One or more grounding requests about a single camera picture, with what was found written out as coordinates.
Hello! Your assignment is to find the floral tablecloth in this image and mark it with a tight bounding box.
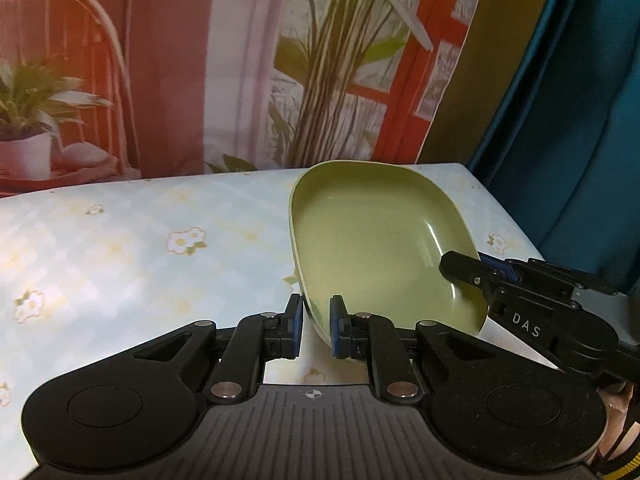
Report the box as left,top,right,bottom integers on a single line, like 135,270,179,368
0,162,547,480

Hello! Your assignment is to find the printed room backdrop cloth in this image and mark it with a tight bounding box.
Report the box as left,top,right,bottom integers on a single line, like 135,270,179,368
0,0,496,197

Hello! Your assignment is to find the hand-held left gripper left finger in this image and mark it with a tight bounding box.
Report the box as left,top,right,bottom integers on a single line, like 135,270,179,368
132,293,305,406

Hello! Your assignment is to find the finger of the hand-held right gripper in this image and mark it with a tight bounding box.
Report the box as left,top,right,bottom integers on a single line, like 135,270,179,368
481,254,622,295
439,249,501,292

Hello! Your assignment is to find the teal curtain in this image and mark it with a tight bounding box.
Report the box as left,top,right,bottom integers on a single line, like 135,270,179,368
467,0,640,297

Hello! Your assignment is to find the olive green bowl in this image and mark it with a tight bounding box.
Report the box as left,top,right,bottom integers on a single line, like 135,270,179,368
288,159,489,362

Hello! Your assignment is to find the yellow black strap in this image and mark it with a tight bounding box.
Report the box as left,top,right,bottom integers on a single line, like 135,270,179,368
594,437,640,480

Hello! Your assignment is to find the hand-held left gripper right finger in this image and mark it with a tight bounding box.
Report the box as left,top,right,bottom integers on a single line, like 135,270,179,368
328,295,482,406

